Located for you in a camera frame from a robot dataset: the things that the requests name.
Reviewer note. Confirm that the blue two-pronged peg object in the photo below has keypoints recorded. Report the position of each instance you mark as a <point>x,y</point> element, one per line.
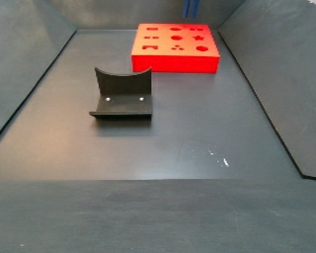
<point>189,9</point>

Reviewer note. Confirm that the black curved holder stand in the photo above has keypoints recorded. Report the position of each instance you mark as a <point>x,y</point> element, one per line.
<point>125,95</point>

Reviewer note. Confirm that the red shape-sorting block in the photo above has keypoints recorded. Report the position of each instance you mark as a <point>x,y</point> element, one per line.
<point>174,48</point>

